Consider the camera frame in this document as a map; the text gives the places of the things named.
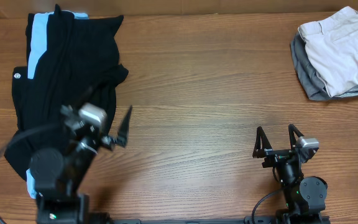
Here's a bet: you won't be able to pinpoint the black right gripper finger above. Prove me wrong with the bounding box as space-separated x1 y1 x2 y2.
252 126 273 158
288 124 304 150

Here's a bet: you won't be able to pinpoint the beige cotton shorts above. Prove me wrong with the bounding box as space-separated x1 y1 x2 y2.
298 6 358 97

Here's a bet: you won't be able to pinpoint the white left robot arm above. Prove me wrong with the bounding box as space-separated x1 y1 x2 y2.
30 103 132 224

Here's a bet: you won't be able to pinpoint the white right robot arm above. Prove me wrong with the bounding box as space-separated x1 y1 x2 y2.
250 124 330 224

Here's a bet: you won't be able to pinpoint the grey folded shorts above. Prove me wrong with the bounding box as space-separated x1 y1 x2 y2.
290 33 358 101

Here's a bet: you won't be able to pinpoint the black garment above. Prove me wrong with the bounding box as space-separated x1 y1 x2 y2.
4 4 129 181

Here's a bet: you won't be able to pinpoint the light blue garment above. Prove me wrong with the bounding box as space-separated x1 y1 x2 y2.
26 11 89 199

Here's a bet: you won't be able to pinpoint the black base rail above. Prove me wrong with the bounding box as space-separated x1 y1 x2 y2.
108 216 331 224

